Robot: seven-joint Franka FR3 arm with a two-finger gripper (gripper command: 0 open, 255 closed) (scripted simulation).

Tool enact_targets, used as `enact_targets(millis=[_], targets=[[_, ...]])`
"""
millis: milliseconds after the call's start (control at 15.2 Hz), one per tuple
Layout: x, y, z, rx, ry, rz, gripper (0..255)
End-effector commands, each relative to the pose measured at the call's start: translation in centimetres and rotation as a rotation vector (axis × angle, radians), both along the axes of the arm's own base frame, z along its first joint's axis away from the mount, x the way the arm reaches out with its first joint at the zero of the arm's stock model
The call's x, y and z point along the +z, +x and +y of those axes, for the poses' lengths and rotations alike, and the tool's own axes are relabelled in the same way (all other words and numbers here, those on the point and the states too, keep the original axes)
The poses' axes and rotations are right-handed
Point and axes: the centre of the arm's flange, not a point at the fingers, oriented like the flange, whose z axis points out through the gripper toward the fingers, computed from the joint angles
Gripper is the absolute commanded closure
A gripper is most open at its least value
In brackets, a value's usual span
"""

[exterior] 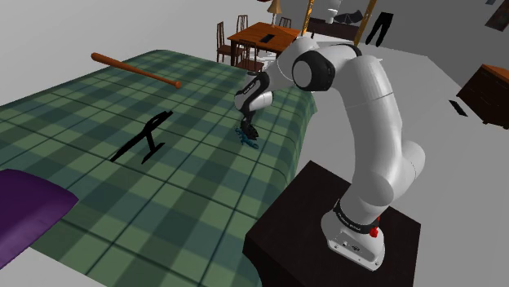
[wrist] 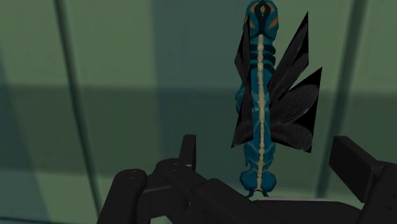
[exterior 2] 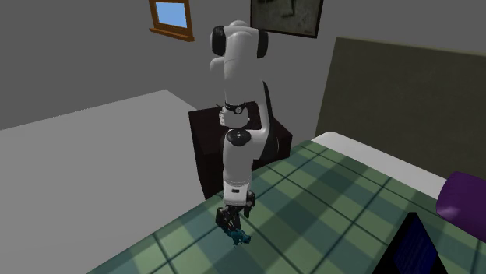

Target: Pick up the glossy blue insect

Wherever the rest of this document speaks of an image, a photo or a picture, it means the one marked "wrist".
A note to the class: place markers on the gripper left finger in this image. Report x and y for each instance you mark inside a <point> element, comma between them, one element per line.
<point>173,186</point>

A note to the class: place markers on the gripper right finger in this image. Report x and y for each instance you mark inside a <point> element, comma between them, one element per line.
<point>369,176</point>

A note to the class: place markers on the blue dragonfly toy black wings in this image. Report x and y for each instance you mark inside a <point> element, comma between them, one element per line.
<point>262,102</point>

